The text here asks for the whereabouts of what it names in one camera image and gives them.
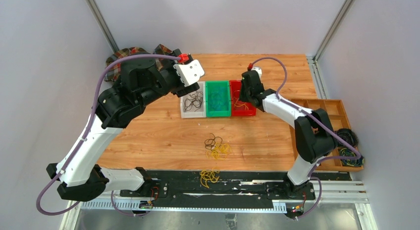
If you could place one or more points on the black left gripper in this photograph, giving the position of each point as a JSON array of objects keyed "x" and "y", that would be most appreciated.
[{"x": 181, "y": 90}]

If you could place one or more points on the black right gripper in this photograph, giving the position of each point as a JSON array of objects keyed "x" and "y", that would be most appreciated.
[{"x": 243, "y": 98}]

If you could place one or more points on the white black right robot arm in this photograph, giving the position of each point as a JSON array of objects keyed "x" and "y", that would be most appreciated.
[{"x": 313, "y": 130}]

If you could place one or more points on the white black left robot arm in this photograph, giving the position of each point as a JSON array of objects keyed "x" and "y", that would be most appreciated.
[{"x": 144, "y": 78}]

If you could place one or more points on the red plastic bin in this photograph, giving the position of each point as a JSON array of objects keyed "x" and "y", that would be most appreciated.
[{"x": 239, "y": 108}]

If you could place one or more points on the white plastic bin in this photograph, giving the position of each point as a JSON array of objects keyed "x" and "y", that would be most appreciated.
[{"x": 194, "y": 104}]

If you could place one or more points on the green plastic bin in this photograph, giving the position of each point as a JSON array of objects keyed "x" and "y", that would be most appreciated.
[{"x": 218, "y": 99}]

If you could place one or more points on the wooden compartment tray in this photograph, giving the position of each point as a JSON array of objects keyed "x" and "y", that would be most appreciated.
[{"x": 340, "y": 125}]

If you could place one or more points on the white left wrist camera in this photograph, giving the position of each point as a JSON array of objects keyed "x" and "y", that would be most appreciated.
[{"x": 190, "y": 73}]

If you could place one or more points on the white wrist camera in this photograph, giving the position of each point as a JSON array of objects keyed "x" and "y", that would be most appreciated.
[
  {"x": 190, "y": 73},
  {"x": 258, "y": 70}
]

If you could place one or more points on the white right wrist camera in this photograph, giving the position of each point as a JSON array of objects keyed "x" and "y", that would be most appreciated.
[{"x": 258, "y": 70}]

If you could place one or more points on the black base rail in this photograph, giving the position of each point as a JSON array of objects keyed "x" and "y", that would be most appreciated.
[{"x": 231, "y": 192}]

